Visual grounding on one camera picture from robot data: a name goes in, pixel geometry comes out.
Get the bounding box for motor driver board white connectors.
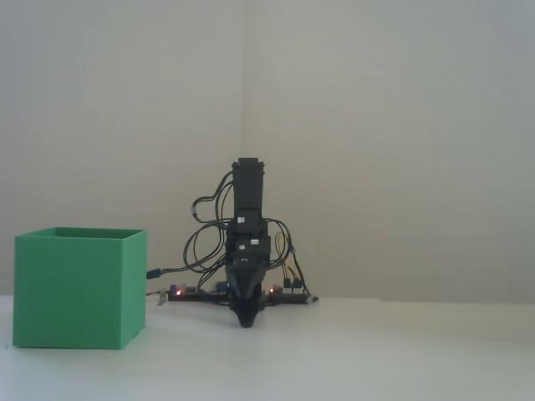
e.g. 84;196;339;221
265;282;313;305

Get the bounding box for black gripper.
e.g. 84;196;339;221
224;231;273;329

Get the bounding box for green plastic bin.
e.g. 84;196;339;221
12;226;149;350

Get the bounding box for blue controller board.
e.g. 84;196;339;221
166;282;229;303

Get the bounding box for black servo cable bundle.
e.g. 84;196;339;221
181;169;235;296

